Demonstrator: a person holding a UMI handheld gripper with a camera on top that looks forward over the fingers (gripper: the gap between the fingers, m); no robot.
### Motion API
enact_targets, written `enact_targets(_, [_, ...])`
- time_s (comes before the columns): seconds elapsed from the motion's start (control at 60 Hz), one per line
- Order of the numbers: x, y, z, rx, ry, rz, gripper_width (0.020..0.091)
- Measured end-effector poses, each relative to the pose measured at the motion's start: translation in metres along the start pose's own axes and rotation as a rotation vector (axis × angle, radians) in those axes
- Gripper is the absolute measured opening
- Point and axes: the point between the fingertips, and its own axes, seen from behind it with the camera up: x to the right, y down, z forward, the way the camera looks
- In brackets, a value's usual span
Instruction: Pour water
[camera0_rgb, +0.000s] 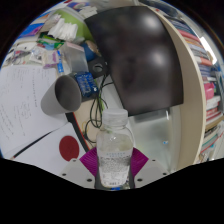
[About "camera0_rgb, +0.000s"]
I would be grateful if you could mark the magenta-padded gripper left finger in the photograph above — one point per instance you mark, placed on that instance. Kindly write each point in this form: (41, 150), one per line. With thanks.
(88, 165)

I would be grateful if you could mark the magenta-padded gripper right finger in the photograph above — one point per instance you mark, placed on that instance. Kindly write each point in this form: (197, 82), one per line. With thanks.
(139, 163)

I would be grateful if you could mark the clear plastic water bottle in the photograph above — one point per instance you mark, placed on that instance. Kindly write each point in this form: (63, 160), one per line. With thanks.
(114, 150)

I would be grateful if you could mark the flat round red coaster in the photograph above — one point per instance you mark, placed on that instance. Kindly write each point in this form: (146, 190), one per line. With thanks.
(69, 148)

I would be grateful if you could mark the blank white paper sheet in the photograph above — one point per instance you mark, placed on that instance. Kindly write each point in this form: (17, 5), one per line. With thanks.
(40, 151)

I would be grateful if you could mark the grey cup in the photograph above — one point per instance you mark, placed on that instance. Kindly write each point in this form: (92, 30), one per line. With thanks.
(65, 95)

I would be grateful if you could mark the blue circuit board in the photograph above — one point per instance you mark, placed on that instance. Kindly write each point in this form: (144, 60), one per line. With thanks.
(86, 84)

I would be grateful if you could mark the black computer monitor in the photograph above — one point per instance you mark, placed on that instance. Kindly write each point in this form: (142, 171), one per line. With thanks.
(140, 56)

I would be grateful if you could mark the clear plastic box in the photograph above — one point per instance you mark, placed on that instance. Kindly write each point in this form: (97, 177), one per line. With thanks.
(75, 56)

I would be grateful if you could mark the white tissue pack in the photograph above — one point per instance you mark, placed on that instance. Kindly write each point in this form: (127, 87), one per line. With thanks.
(65, 30)

